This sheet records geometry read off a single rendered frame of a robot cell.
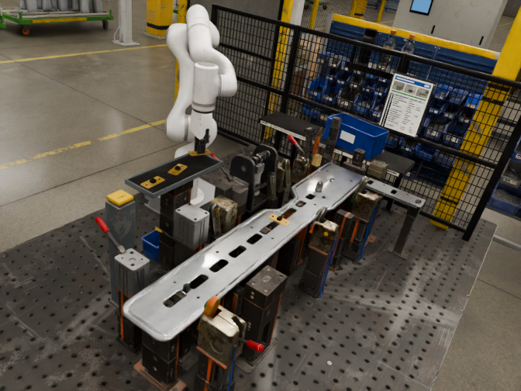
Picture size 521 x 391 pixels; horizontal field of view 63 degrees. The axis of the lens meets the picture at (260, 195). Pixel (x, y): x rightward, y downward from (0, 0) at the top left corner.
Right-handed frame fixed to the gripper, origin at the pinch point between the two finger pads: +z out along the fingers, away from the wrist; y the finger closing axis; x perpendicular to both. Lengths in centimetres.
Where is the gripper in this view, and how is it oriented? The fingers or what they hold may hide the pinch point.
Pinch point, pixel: (199, 147)
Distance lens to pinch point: 164.8
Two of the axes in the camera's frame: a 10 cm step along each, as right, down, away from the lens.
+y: 5.1, 5.0, -7.0
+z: -1.5, 8.5, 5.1
